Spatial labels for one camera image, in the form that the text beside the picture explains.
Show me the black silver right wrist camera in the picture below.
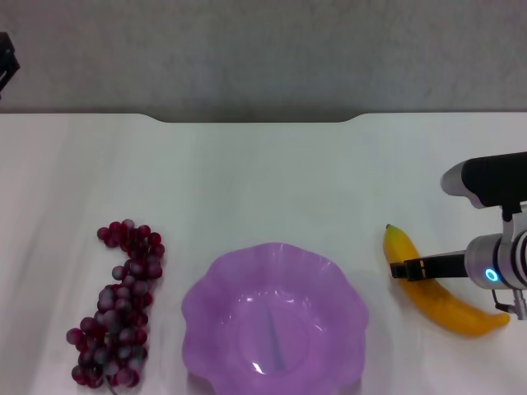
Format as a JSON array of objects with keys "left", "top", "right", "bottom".
[{"left": 441, "top": 151, "right": 527, "bottom": 211}]

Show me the purple wavy plastic plate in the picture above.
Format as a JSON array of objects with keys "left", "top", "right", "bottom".
[{"left": 181, "top": 242, "right": 371, "bottom": 395}]

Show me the red purple grape bunch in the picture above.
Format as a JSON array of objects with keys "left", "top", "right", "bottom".
[{"left": 65, "top": 219, "right": 166, "bottom": 390}]

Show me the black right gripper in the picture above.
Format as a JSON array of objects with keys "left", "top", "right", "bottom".
[{"left": 389, "top": 251, "right": 469, "bottom": 283}]

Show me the right arm cable with plug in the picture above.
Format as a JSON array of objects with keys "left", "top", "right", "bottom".
[{"left": 492, "top": 287, "right": 527, "bottom": 322}]

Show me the yellow plastic banana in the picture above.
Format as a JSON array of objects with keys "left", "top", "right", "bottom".
[{"left": 385, "top": 224, "right": 511, "bottom": 338}]

